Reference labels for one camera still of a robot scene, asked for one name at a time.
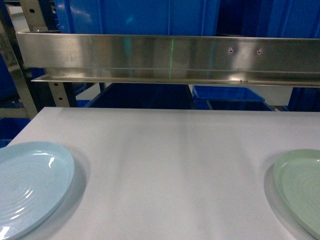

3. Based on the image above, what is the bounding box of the dark blue lower bin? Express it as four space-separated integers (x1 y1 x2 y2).
85 83 196 110

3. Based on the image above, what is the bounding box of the blue bin below shelf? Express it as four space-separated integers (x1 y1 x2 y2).
192 85 273 111

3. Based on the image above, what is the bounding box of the large blue bin left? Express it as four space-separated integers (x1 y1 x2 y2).
54 0 220 36

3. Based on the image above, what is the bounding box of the large blue bin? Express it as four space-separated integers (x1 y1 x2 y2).
217 0 320 39
54 0 220 36

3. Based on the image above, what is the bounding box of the light blue plate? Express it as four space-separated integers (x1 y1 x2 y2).
0 141 75 240

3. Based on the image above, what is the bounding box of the light green plate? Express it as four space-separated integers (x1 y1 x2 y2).
273 149 320 239

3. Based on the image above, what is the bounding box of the large blue bin right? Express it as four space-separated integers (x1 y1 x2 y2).
217 0 320 39

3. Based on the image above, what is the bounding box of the stainless steel shelf rail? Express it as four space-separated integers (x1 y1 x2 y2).
16 32 320 88

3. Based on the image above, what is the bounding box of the steel rack upright post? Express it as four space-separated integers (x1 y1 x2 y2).
0 12 38 119

